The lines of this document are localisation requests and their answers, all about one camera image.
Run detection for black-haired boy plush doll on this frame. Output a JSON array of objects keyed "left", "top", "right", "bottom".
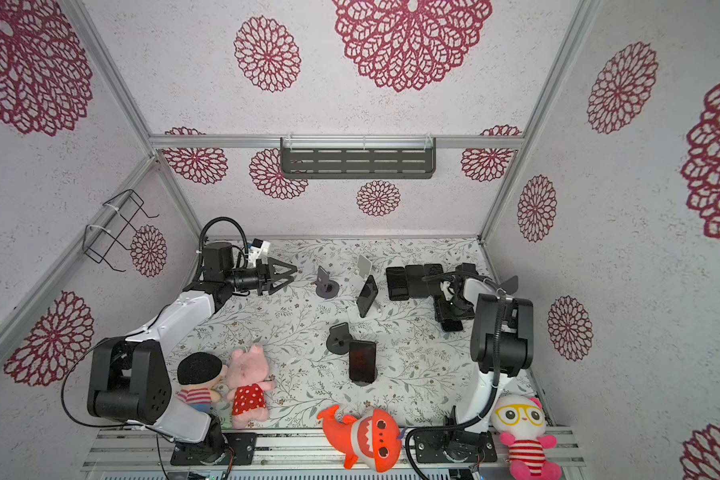
[{"left": 176, "top": 352, "right": 227, "bottom": 413}]

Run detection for black phone reddish screen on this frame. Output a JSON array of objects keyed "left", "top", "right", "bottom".
[{"left": 349, "top": 340, "right": 377, "bottom": 380}]

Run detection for blue-edged black phone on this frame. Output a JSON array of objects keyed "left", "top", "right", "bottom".
[{"left": 404, "top": 264, "right": 431, "bottom": 299}]

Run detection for pink pig plush toy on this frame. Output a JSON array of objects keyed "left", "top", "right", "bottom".
[{"left": 225, "top": 344, "right": 275, "bottom": 429}]

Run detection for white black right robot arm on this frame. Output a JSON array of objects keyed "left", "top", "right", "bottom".
[{"left": 437, "top": 271, "right": 534, "bottom": 434}]

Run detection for white pink glasses plush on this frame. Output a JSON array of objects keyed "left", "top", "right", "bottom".
[{"left": 490, "top": 394, "right": 562, "bottom": 480}]

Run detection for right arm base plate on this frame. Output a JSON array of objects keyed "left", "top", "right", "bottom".
[{"left": 413, "top": 430, "right": 498, "bottom": 464}]

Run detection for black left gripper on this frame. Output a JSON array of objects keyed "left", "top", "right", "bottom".
[{"left": 225, "top": 256, "right": 297, "bottom": 296}]

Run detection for left black corrugated cable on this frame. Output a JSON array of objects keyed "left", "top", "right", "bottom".
[{"left": 197, "top": 216, "right": 250, "bottom": 265}]

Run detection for black wire wall rack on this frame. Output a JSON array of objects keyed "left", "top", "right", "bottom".
[{"left": 81, "top": 189, "right": 159, "bottom": 273}]

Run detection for teal-edged black phone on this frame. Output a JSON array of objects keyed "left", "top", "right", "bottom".
[{"left": 422, "top": 264, "right": 452, "bottom": 288}]

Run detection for black corrugated cable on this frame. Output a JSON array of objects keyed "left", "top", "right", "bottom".
[
  {"left": 403, "top": 269, "right": 508, "bottom": 480},
  {"left": 197, "top": 216, "right": 250, "bottom": 265}
]

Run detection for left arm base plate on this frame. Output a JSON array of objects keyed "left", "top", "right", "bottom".
[{"left": 170, "top": 431, "right": 258, "bottom": 467}]

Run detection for right black corrugated cable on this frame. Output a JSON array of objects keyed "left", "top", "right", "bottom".
[{"left": 403, "top": 269, "right": 508, "bottom": 480}]

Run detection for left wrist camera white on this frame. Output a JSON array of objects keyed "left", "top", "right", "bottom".
[{"left": 245, "top": 238, "right": 271, "bottom": 268}]

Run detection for grey wall shelf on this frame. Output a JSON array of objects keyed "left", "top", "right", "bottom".
[{"left": 280, "top": 136, "right": 437, "bottom": 180}]

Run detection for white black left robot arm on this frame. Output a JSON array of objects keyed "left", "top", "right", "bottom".
[{"left": 87, "top": 242, "right": 298, "bottom": 451}]

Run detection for white folding phone stand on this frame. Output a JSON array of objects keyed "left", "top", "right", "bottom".
[{"left": 357, "top": 254, "right": 373, "bottom": 278}]

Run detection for grey round phone stand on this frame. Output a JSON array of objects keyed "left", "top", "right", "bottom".
[{"left": 314, "top": 266, "right": 340, "bottom": 299}]

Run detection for black slab phone stand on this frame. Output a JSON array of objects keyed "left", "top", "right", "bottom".
[{"left": 325, "top": 322, "right": 353, "bottom": 356}]

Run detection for red shark plush toy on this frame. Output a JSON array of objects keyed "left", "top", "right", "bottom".
[{"left": 317, "top": 405, "right": 403, "bottom": 473}]

